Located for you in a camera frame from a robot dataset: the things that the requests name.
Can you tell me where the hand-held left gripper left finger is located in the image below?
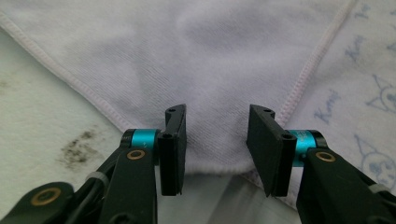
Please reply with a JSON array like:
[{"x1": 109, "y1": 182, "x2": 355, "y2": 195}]
[{"x1": 98, "y1": 103, "x2": 188, "y2": 224}]

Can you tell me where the light purple printed towel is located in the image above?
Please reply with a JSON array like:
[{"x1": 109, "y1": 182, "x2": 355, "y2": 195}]
[{"x1": 0, "y1": 0, "x2": 396, "y2": 213}]

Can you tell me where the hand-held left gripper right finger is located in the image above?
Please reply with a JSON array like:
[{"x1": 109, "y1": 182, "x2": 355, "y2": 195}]
[{"x1": 245, "y1": 104, "x2": 396, "y2": 224}]

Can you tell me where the white grid mat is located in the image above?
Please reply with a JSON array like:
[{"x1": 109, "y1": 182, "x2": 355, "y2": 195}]
[{"x1": 0, "y1": 27, "x2": 301, "y2": 224}]

